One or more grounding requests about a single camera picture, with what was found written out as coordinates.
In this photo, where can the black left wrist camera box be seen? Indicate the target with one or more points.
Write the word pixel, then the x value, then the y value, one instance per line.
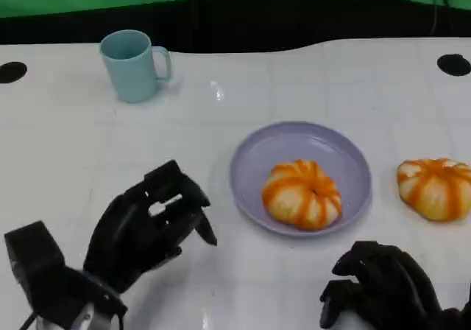
pixel 37 260

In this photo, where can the black cloth backdrop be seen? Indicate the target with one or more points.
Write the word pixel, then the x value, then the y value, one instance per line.
pixel 294 24

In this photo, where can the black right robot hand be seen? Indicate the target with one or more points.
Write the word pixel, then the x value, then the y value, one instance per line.
pixel 393 289

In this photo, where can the black vertical pole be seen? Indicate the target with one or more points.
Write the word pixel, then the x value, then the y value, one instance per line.
pixel 194 13

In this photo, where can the orange and white bread roll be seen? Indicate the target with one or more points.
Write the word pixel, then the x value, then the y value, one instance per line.
pixel 434 190
pixel 301 197

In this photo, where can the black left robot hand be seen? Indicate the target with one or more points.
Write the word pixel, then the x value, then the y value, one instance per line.
pixel 136 227

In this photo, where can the lilac plate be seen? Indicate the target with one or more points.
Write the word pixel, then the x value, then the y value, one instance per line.
pixel 294 142

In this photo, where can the pale green mug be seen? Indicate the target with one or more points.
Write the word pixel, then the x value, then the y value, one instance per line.
pixel 129 72

